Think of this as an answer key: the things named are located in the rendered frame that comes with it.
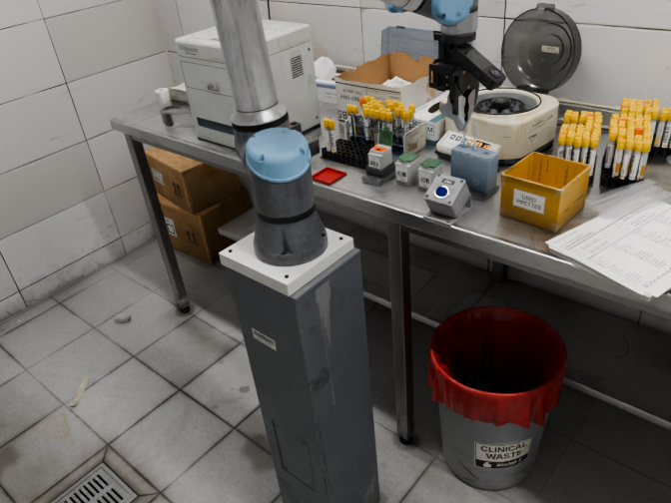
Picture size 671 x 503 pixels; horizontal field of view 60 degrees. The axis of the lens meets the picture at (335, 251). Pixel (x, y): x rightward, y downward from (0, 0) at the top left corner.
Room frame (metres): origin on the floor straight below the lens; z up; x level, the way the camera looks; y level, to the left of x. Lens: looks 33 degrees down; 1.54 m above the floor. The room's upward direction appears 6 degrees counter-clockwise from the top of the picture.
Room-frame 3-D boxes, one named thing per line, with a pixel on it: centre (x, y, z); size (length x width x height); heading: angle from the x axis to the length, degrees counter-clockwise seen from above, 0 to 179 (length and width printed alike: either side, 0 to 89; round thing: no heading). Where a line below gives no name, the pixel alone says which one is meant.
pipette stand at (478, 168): (1.20, -0.34, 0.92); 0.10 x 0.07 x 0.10; 41
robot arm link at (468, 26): (1.24, -0.30, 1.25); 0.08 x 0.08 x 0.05
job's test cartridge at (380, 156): (1.32, -0.14, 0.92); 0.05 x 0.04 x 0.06; 136
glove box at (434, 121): (1.58, -0.36, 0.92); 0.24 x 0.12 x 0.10; 136
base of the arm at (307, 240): (1.00, 0.09, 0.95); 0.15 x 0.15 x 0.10
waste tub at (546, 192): (1.07, -0.45, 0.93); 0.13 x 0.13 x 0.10; 42
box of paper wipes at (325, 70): (2.00, -0.03, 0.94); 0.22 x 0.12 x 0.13; 50
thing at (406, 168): (1.28, -0.20, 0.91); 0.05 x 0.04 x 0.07; 136
